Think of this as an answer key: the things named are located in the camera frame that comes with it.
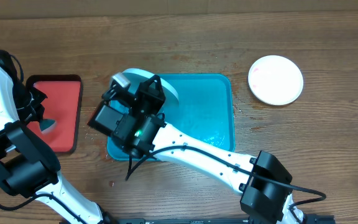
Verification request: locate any orange sponge with green pad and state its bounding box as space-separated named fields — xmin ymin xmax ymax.
xmin=39 ymin=119 xmax=57 ymax=134

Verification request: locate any light blue plate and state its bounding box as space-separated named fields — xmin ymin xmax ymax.
xmin=122 ymin=68 xmax=179 ymax=106

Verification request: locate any white plate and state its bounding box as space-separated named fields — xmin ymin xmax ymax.
xmin=247 ymin=55 xmax=304 ymax=106

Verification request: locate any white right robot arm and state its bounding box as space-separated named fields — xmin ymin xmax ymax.
xmin=88 ymin=73 xmax=307 ymax=223

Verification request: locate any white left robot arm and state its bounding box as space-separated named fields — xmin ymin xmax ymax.
xmin=0 ymin=67 xmax=113 ymax=223

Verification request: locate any black tray with red liquid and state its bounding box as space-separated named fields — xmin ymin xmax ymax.
xmin=26 ymin=75 xmax=83 ymax=154

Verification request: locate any blue plastic tray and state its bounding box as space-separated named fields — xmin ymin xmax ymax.
xmin=106 ymin=73 xmax=236 ymax=162

